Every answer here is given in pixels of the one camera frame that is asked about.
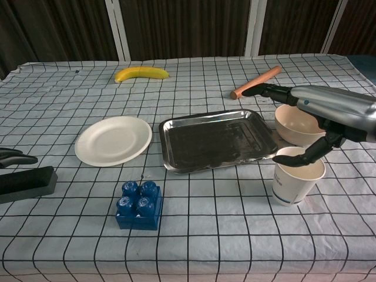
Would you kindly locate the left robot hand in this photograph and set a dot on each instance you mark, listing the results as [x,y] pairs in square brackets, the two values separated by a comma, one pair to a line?
[14,158]

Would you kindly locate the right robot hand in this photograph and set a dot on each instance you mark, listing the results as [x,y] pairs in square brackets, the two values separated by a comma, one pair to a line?
[337,111]

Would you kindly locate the beige bowl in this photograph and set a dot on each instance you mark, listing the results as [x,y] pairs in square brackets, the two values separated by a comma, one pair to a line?
[293,123]

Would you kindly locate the white paper cup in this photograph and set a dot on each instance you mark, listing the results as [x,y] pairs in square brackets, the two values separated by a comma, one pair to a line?
[289,188]

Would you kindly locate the white round plate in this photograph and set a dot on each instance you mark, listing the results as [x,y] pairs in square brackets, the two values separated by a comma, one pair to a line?
[113,141]

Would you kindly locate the stainless steel tray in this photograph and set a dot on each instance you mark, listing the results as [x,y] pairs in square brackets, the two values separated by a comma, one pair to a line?
[217,141]

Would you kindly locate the black rectangular box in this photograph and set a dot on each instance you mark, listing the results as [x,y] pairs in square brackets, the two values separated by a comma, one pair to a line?
[26,182]

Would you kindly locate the blue table surface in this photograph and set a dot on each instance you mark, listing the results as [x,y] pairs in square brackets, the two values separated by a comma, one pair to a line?
[365,67]

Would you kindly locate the wooden rolling pin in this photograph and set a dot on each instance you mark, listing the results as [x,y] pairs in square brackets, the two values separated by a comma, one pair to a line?
[255,82]

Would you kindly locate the blue building block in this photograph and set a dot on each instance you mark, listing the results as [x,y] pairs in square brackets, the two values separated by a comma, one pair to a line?
[138,208]

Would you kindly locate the yellow banana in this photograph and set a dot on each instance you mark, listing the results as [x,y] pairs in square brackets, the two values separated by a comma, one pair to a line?
[141,73]

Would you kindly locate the grid-patterned tablecloth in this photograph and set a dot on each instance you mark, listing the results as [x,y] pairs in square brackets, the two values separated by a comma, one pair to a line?
[205,249]

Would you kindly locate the white partition frame post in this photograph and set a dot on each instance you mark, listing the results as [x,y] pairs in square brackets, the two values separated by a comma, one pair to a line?
[255,28]
[335,28]
[119,29]

